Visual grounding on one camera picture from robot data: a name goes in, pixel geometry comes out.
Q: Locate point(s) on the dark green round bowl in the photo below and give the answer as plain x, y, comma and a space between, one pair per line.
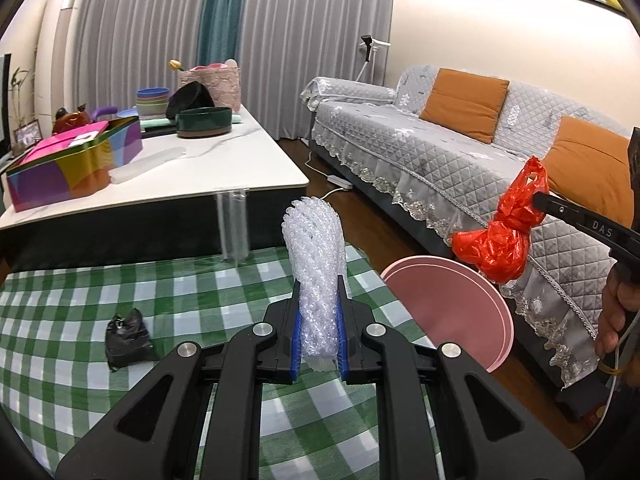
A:
202, 122

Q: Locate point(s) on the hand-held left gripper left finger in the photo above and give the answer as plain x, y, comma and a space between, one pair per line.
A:
295, 345

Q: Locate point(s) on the orange cushion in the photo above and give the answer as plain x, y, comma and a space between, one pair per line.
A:
465, 105
585, 170

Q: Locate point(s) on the teal curtain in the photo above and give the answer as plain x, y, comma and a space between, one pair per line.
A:
220, 10

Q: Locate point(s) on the green checked tablecloth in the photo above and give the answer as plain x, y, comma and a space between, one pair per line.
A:
75, 310

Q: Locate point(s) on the grey quilted sofa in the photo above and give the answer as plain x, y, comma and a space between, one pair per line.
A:
410, 145

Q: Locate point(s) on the brown teapot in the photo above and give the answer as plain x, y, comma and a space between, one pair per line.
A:
72, 121

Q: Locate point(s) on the red plastic bag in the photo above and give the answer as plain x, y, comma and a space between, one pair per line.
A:
505, 245

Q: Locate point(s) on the white power strip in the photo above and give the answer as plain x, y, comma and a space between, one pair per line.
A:
340, 182

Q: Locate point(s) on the clear plastic tube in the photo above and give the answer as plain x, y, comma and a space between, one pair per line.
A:
231, 225

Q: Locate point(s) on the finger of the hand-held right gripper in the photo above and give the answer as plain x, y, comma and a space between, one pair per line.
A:
585, 220

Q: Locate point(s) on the black plastic bag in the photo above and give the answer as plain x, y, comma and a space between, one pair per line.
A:
127, 342

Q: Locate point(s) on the grey curtain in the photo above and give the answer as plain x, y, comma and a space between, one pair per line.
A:
310, 35

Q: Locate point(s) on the pink round bin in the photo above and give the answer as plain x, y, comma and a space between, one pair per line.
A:
450, 305

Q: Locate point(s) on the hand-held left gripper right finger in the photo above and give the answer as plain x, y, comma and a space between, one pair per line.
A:
341, 345

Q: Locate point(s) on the stack of coloured bowls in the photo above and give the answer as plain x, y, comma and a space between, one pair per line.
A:
152, 102

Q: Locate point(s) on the person's right hand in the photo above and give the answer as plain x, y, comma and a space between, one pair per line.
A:
617, 320

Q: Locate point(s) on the white standing air conditioner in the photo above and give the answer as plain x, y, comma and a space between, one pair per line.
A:
62, 45

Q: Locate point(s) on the white floor lamp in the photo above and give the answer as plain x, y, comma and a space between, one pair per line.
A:
370, 55

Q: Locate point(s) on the colourful tin box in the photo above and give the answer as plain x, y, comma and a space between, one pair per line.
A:
65, 170

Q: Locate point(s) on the clear bubble wrap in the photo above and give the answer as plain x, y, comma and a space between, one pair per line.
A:
315, 260

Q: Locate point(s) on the black hat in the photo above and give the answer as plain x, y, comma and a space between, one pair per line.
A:
187, 100

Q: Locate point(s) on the bamboo plant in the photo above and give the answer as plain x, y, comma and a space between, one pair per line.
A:
19, 95

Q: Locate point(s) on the white marble coffee table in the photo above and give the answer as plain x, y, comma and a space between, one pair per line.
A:
215, 170

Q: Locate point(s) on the television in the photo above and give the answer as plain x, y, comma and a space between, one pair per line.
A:
4, 100

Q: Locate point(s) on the pink lace basket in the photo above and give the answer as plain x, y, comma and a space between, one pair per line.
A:
225, 85

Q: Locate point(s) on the yellow tulip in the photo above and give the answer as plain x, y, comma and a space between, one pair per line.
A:
175, 65

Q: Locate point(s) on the photo frame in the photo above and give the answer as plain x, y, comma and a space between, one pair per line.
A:
27, 136

